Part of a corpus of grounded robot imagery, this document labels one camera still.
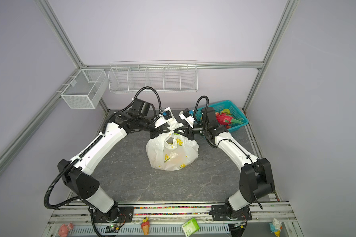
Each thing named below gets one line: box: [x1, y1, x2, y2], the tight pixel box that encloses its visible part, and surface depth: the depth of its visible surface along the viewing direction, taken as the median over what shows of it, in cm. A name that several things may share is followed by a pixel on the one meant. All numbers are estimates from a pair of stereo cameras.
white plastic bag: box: [145, 122, 200, 171], surface depth 81 cm
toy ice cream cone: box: [141, 216, 150, 236], surface depth 71 cm
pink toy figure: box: [57, 222, 74, 237], surface depth 69 cm
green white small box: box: [181, 217, 200, 237], surface depth 71 cm
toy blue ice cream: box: [268, 218, 283, 237], surface depth 69 cm
